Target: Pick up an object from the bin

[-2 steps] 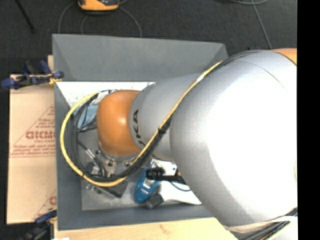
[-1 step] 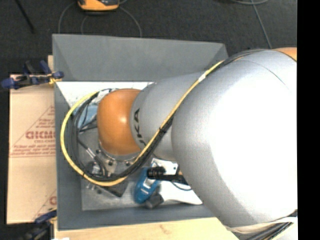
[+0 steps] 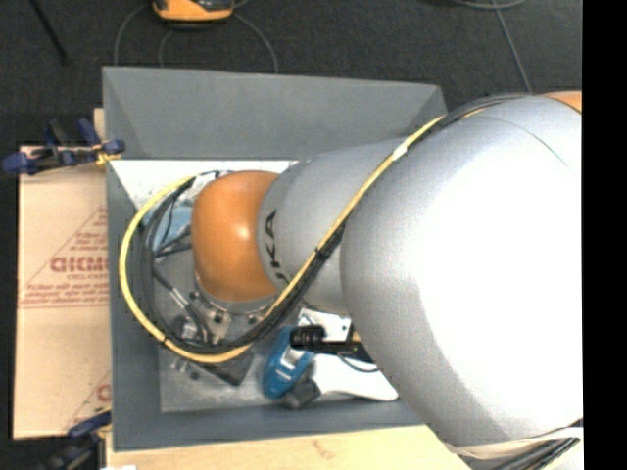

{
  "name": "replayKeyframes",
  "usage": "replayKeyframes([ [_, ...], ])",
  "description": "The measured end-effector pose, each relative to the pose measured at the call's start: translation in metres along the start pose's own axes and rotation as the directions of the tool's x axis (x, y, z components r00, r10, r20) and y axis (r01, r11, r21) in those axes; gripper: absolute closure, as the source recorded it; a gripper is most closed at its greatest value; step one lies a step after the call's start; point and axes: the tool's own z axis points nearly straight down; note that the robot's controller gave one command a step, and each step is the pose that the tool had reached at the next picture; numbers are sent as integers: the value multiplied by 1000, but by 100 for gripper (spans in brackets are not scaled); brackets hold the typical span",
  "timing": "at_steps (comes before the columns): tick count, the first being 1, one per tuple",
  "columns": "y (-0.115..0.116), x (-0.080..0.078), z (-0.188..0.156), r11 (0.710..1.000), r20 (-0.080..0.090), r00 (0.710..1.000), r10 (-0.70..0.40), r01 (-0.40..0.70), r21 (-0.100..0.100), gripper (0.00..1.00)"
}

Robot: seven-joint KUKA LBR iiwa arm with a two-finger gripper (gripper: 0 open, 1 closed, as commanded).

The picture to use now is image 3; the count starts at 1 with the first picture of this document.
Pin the brown cardboard board red print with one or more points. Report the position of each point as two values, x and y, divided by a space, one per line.
61 311

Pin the grey metal bin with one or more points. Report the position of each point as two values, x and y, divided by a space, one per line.
255 115

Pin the black cylinder on white bracket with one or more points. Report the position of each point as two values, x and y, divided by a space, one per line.
306 337

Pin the blue and white spray bottle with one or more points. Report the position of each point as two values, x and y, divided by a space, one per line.
281 370

